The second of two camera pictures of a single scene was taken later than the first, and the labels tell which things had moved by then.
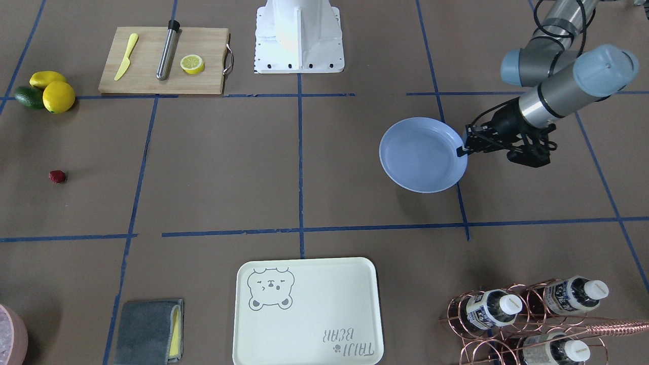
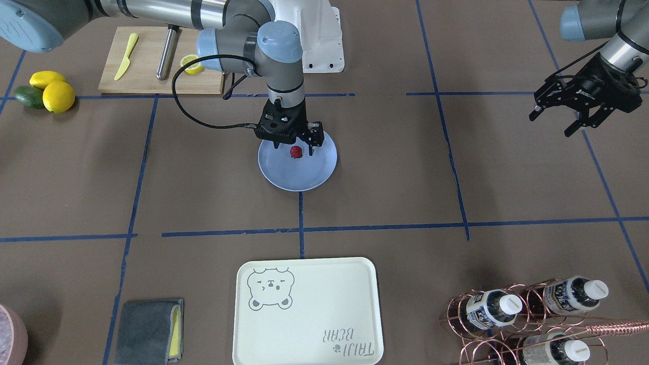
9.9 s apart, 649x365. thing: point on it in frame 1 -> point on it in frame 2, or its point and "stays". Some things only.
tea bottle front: (492, 307) stays
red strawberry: (57, 176) -> (296, 152)
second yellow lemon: (41, 79) stays
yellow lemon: (58, 97) stays
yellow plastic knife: (125, 62) stays
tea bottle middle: (575, 294) stays
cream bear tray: (308, 311) stays
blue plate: (420, 154) -> (308, 173)
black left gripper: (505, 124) -> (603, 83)
